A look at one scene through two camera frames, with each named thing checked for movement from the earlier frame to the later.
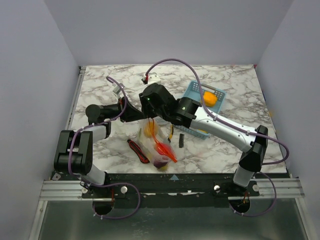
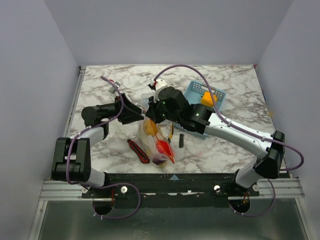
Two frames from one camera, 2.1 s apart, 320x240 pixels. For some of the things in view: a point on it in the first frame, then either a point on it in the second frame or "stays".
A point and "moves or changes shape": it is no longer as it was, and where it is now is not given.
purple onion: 158,164 moves or changes shape
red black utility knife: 143,158 stays
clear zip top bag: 155,144 stays
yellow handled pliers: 171,132 stays
